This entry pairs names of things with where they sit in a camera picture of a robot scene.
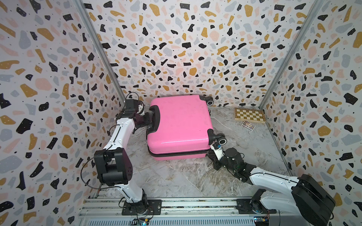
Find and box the pink hard-shell suitcase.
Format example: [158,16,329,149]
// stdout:
[146,95,227,161]

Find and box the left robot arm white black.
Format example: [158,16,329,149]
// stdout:
[94,99,151,203]

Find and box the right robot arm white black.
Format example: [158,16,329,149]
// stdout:
[206,148,336,226]

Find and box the purple card box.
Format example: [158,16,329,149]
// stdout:
[242,121,255,131]

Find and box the wooden chessboard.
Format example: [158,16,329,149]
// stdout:
[234,108,266,123]

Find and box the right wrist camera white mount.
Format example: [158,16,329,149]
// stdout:
[210,142,224,160]

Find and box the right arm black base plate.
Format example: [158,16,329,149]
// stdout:
[236,198,277,214]

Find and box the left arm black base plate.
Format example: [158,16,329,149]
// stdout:
[122,199,162,216]

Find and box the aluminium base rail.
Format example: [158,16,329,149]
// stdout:
[77,197,309,226]

